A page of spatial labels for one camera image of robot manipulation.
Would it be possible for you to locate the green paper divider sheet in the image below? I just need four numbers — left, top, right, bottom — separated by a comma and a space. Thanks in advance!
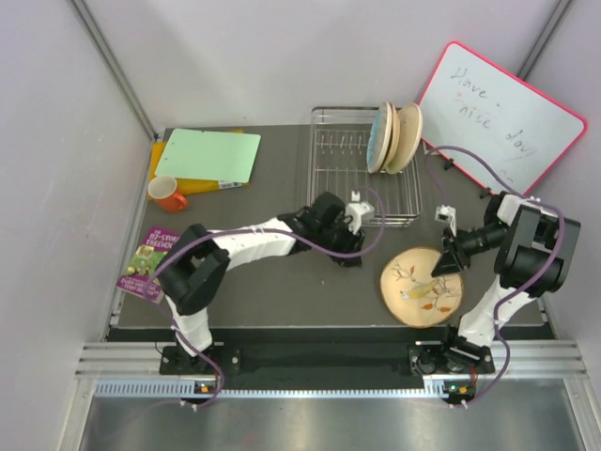
155, 129, 261, 183

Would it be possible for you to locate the green tinted branch plate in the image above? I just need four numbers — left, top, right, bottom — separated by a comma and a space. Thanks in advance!
385, 102, 424, 174

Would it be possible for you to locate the bird plate with orange leaves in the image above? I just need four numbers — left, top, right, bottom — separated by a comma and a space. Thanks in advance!
381, 102, 400, 174

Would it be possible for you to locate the orange mug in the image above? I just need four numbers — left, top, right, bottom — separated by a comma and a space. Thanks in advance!
147, 176, 188, 213

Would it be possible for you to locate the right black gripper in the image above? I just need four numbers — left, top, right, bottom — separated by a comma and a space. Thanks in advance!
432, 222, 509, 276

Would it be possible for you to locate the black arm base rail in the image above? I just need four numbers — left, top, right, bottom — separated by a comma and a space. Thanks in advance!
161, 327, 495, 376

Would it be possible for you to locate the grey slotted cable duct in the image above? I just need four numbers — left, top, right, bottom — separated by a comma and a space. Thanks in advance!
93, 378, 452, 400

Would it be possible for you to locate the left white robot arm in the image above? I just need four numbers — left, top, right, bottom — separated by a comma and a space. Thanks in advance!
155, 192, 375, 373

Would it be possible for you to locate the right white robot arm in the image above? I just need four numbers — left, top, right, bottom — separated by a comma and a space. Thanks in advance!
431, 192, 581, 372

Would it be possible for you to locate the blue and cream plate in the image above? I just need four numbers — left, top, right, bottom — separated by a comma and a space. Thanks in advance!
366, 102, 392, 174

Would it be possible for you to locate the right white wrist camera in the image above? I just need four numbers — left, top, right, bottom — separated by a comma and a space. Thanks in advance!
435, 205, 457, 236

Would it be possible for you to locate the yellow clip file folder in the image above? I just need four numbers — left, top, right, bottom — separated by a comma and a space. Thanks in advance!
148, 142, 250, 195

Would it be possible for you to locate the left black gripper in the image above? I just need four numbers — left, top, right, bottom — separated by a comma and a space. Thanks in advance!
316, 216, 365, 268

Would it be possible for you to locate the metal wire dish rack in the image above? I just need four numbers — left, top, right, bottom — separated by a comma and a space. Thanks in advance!
306, 106, 423, 227

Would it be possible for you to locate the purple treehouse book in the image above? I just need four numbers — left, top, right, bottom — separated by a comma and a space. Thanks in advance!
116, 226, 180, 303

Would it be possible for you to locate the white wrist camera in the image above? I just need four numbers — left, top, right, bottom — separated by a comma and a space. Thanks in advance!
344, 190, 375, 235
435, 205, 457, 236

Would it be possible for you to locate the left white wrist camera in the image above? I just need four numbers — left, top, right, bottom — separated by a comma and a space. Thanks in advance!
344, 190, 375, 235

